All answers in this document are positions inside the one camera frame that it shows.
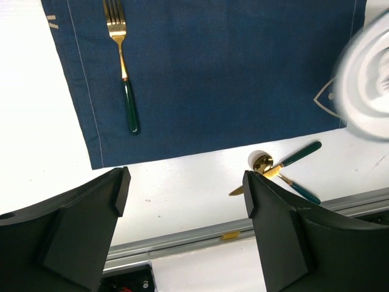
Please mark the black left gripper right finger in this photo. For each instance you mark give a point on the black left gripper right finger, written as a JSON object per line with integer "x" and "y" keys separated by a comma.
{"x": 307, "y": 247}

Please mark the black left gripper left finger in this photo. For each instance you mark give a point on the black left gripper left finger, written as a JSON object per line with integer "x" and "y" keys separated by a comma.
{"x": 61, "y": 244}

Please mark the blue cloth with gold script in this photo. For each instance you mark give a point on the blue cloth with gold script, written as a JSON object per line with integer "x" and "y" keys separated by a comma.
{"x": 206, "y": 75}

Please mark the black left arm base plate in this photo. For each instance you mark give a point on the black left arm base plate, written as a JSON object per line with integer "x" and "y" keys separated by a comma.
{"x": 136, "y": 279}

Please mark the aluminium front rail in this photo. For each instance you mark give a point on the aluminium front rail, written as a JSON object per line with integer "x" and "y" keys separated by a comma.
{"x": 131, "y": 255}

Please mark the gold spoon green handle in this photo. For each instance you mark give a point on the gold spoon green handle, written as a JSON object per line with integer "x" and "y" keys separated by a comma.
{"x": 264, "y": 165}

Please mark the gold fork green handle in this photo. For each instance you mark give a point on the gold fork green handle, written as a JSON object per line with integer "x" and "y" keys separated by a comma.
{"x": 116, "y": 24}

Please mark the gold knife green handle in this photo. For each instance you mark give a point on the gold knife green handle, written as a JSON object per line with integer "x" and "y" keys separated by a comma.
{"x": 294, "y": 157}

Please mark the white plate black rings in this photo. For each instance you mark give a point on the white plate black rings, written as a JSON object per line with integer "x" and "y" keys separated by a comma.
{"x": 367, "y": 79}

